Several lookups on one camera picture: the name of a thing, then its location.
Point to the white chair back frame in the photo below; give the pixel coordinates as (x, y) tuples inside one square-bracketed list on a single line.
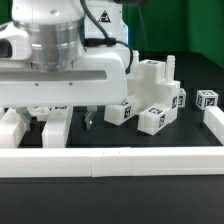
[(48, 128)]

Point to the small tagged cube right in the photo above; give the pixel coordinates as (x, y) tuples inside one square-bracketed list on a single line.
[(206, 98)]

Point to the white chair seat panel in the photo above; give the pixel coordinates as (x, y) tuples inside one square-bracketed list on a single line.
[(149, 86)]

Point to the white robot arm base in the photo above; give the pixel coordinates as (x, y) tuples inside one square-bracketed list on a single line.
[(109, 15)]

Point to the white tagged cube part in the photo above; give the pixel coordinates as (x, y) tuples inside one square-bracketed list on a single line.
[(182, 98)]

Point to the white threaded peg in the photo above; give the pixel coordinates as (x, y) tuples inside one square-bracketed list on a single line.
[(134, 65), (170, 68)]

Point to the white fence wall rail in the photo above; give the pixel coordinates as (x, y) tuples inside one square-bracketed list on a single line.
[(105, 162)]

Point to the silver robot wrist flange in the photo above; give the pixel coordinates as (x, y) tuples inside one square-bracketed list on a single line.
[(55, 29)]

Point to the white fence right rail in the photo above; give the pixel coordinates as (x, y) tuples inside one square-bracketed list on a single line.
[(214, 120)]

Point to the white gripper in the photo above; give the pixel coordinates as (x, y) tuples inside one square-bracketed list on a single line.
[(98, 77)]

